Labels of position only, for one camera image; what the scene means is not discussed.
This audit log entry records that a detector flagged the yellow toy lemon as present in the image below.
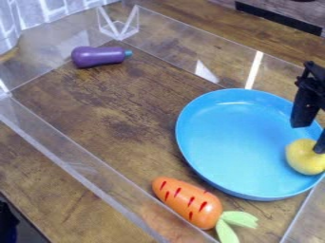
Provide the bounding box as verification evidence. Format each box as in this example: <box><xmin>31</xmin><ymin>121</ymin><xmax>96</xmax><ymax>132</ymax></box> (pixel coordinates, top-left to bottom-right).
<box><xmin>286</xmin><ymin>139</ymin><xmax>325</xmax><ymax>176</ymax></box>

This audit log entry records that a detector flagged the white grid curtain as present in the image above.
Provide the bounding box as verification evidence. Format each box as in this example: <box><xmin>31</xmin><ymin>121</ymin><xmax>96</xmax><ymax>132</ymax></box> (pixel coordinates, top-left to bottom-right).
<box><xmin>0</xmin><ymin>0</ymin><xmax>119</xmax><ymax>55</ymax></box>

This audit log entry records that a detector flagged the blue round plastic tray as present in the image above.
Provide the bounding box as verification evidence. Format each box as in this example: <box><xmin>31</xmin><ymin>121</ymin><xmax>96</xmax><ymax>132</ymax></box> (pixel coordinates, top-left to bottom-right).
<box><xmin>175</xmin><ymin>88</ymin><xmax>325</xmax><ymax>201</ymax></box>

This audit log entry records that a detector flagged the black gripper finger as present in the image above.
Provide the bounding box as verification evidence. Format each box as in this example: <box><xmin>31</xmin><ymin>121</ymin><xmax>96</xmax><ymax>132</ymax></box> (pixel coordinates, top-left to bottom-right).
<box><xmin>290</xmin><ymin>83</ymin><xmax>322</xmax><ymax>128</ymax></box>
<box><xmin>313</xmin><ymin>129</ymin><xmax>325</xmax><ymax>154</ymax></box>

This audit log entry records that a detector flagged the clear acrylic enclosure wall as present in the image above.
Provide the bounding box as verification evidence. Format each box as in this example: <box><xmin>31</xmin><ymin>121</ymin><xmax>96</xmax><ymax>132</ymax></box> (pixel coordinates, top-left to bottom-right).
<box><xmin>0</xmin><ymin>0</ymin><xmax>325</xmax><ymax>243</ymax></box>

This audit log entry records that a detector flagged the purple toy eggplant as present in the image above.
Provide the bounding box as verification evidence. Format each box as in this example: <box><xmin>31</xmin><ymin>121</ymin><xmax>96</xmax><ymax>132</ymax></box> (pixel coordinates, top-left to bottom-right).
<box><xmin>71</xmin><ymin>47</ymin><xmax>134</xmax><ymax>68</ymax></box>

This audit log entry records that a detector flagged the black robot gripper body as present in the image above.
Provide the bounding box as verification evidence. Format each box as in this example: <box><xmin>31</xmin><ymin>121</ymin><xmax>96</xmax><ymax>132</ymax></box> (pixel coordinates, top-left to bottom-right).
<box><xmin>294</xmin><ymin>61</ymin><xmax>325</xmax><ymax>110</ymax></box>

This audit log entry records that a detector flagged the orange toy carrot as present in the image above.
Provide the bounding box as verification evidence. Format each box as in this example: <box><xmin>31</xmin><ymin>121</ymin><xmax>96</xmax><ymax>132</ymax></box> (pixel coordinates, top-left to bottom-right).
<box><xmin>151</xmin><ymin>177</ymin><xmax>258</xmax><ymax>243</ymax></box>

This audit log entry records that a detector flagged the black bar on background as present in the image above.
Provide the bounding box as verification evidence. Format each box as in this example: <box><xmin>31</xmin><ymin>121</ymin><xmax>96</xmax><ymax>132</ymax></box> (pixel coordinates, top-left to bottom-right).
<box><xmin>236</xmin><ymin>1</ymin><xmax>322</xmax><ymax>36</ymax></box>

